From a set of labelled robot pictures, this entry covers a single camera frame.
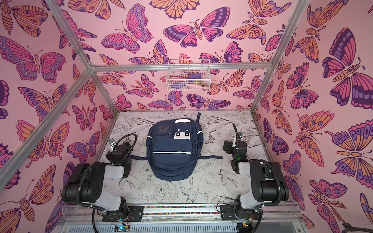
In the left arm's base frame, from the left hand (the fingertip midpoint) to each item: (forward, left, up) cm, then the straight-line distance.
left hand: (119, 144), depth 92 cm
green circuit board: (-42, -11, -11) cm, 45 cm away
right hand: (+4, -74, -1) cm, 74 cm away
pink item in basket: (+23, -47, +27) cm, 59 cm away
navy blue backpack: (-2, -35, -1) cm, 35 cm away
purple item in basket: (+37, -48, +25) cm, 66 cm away
